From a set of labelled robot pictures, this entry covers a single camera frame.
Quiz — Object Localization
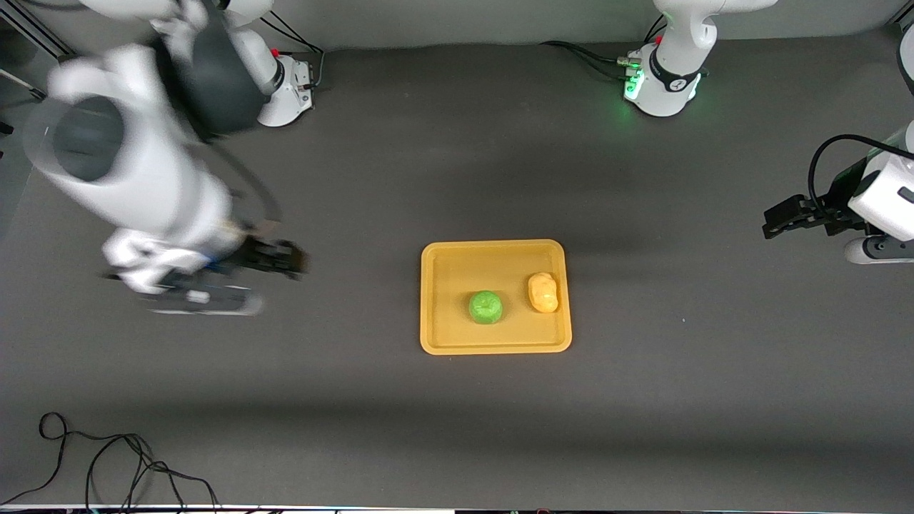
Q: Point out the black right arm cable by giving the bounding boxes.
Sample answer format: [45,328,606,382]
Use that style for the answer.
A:
[206,143,283,223]

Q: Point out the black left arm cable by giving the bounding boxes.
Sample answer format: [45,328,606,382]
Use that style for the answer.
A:
[808,133,914,215]

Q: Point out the black loose table cable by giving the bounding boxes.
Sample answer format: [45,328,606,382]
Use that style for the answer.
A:
[0,412,219,512]

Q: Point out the black base cables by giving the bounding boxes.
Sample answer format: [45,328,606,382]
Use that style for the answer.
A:
[541,41,640,81]
[258,9,326,90]

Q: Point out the black aluminium frame rail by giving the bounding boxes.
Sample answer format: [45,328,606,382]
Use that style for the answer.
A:
[0,13,76,62]

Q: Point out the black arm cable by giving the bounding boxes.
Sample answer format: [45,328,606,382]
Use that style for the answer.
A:
[808,133,914,215]
[206,143,283,223]

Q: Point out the yellow potato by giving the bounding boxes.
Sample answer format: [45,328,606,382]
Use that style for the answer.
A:
[528,272,559,314]

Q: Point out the green apple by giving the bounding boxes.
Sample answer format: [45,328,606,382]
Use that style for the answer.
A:
[468,290,503,325]

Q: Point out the black right base cables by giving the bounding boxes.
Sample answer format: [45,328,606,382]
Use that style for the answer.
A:
[258,9,326,90]

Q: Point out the yellow plastic tray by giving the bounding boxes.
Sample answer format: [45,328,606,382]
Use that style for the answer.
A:
[420,239,573,356]

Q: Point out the black left base cables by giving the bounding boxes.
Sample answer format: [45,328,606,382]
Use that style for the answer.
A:
[541,41,640,81]

